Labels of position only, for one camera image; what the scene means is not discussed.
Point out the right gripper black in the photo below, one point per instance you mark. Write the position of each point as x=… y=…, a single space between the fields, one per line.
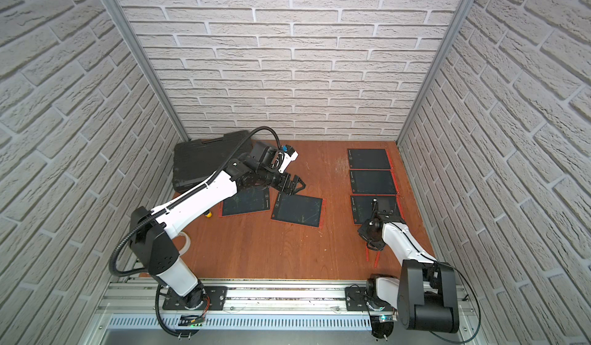
x=364 y=233

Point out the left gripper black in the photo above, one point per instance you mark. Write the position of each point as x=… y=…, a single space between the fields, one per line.
x=284 y=181

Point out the writing tablet red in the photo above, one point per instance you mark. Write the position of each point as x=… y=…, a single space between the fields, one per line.
x=247 y=201
x=298 y=209

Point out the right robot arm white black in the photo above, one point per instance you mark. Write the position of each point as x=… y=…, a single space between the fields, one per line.
x=424 y=295

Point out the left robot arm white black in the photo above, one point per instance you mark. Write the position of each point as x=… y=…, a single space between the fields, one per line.
x=155 y=233

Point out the black plastic tool case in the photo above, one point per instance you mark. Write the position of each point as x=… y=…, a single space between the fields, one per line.
x=196 y=160

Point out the white tape roll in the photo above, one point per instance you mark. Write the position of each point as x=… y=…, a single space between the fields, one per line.
x=186 y=245

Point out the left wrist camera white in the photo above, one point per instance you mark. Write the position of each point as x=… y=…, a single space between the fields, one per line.
x=287 y=155

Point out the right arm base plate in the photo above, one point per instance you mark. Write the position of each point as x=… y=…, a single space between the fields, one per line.
x=355 y=298

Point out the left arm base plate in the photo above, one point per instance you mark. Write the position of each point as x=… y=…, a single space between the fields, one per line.
x=212 y=297

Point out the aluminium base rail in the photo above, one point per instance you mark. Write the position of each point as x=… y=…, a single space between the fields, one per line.
x=266 y=312

